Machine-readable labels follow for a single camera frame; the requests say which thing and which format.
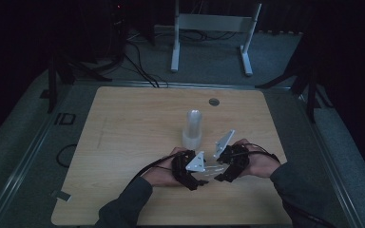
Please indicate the grey tape piece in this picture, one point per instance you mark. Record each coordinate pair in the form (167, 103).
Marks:
(62, 195)

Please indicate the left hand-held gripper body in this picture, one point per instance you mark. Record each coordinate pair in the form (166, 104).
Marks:
(183, 169)

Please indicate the black tripod stand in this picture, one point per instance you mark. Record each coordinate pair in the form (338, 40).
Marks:
(310, 91)
(52, 85)

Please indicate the white metal stand frame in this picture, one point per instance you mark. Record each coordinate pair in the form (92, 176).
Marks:
(214, 22)

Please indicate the stack of clear plastic cups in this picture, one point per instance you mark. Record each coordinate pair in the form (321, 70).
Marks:
(192, 133)

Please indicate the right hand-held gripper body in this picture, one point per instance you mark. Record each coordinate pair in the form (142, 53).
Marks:
(234, 158)

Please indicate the single clear plastic cup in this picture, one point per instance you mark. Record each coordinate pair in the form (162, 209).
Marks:
(214, 169)

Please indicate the grey table grommet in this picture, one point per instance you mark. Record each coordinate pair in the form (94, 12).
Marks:
(214, 102)

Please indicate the person's right hand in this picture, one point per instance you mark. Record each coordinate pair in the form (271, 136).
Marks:
(263, 163)

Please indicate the person's left hand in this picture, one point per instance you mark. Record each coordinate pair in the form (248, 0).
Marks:
(164, 172)

